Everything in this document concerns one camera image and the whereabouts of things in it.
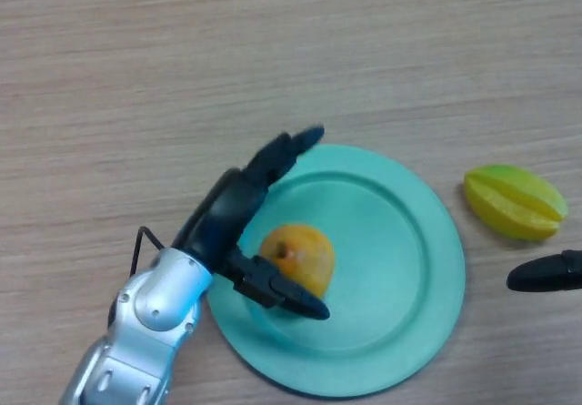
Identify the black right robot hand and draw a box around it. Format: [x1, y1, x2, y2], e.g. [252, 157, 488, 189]
[507, 248, 582, 293]

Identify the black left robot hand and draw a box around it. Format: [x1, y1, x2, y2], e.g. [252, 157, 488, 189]
[171, 125, 331, 321]

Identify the yellow orange pear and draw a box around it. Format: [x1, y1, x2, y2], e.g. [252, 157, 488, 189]
[260, 224, 336, 300]

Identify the teal green round plate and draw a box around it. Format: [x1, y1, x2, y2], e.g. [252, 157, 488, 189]
[206, 144, 467, 397]

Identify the yellow green starfruit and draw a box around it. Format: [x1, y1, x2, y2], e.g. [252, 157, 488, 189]
[463, 163, 568, 241]

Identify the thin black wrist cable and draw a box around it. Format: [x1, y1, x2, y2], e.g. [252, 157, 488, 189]
[129, 226, 166, 278]

